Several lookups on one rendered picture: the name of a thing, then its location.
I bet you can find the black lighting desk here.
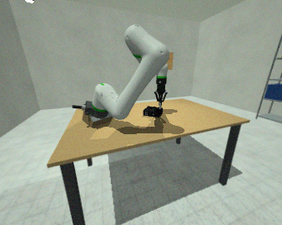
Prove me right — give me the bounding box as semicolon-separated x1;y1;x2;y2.
144;106;163;118

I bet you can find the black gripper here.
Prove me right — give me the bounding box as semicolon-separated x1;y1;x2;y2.
154;85;167;109

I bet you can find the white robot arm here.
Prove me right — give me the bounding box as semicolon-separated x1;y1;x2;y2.
72;25;169;120

